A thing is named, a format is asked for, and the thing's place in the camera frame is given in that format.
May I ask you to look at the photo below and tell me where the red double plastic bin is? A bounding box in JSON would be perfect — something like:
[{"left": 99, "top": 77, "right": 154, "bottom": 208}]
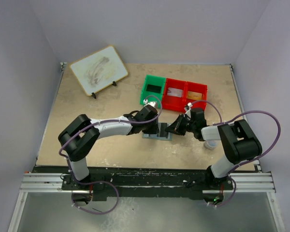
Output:
[{"left": 162, "top": 78, "right": 208, "bottom": 112}]

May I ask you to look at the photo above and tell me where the yellow framed whiteboard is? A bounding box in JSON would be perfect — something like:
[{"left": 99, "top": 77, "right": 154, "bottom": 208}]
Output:
[{"left": 70, "top": 45, "right": 129, "bottom": 97}]

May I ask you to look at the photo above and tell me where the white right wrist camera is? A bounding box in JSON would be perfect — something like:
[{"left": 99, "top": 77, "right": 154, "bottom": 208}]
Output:
[{"left": 184, "top": 102, "right": 193, "bottom": 117}]

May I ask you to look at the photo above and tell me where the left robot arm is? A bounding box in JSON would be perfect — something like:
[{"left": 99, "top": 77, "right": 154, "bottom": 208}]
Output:
[{"left": 58, "top": 104, "right": 160, "bottom": 189}]

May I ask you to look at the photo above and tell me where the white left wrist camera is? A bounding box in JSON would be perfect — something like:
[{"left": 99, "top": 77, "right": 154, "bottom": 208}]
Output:
[{"left": 147, "top": 101, "right": 158, "bottom": 108}]

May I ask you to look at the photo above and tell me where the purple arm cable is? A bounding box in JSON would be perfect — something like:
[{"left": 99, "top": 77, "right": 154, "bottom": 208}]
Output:
[
  {"left": 189, "top": 100, "right": 281, "bottom": 208},
  {"left": 58, "top": 95, "right": 163, "bottom": 215}
]

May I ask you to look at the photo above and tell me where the black card in green bin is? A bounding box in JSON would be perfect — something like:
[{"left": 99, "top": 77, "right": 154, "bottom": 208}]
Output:
[{"left": 146, "top": 84, "right": 161, "bottom": 94}]

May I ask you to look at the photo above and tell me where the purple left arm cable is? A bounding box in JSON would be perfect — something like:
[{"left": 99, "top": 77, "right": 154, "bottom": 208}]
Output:
[{"left": 58, "top": 95, "right": 163, "bottom": 215}]

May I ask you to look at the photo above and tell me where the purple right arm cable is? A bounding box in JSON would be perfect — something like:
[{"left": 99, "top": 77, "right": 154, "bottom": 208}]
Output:
[{"left": 189, "top": 100, "right": 281, "bottom": 208}]

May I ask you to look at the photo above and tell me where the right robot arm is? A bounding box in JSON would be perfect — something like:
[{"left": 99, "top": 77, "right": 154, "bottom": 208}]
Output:
[{"left": 165, "top": 108, "right": 262, "bottom": 189}]

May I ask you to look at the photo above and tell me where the green plastic bin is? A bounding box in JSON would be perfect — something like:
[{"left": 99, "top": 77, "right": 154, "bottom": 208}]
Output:
[{"left": 140, "top": 75, "right": 166, "bottom": 105}]

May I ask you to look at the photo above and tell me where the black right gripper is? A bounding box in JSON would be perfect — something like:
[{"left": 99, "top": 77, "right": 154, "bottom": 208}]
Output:
[{"left": 165, "top": 114, "right": 196, "bottom": 136}]

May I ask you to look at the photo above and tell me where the aluminium frame rail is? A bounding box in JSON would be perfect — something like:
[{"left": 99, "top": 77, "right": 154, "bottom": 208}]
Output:
[{"left": 8, "top": 167, "right": 286, "bottom": 232}]

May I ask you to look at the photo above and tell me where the teal leather card holder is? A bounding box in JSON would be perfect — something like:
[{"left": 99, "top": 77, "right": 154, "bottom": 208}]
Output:
[{"left": 142, "top": 123, "right": 172, "bottom": 141}]

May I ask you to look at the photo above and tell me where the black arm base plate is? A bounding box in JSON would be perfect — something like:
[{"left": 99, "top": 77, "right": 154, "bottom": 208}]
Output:
[{"left": 32, "top": 166, "right": 234, "bottom": 202}]

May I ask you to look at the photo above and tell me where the orange card in bin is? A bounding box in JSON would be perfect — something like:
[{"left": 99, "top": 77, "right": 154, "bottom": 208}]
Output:
[{"left": 187, "top": 91, "right": 203, "bottom": 102}]

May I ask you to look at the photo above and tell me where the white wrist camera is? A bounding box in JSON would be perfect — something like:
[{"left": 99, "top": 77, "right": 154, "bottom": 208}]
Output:
[
  {"left": 184, "top": 102, "right": 193, "bottom": 117},
  {"left": 147, "top": 101, "right": 158, "bottom": 108}
]

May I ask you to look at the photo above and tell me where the silver card in bin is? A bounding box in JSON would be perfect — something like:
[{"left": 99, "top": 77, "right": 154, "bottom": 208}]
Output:
[{"left": 167, "top": 87, "right": 183, "bottom": 98}]

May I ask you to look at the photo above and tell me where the dark grey card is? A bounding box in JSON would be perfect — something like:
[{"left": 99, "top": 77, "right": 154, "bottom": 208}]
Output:
[{"left": 159, "top": 123, "right": 168, "bottom": 138}]

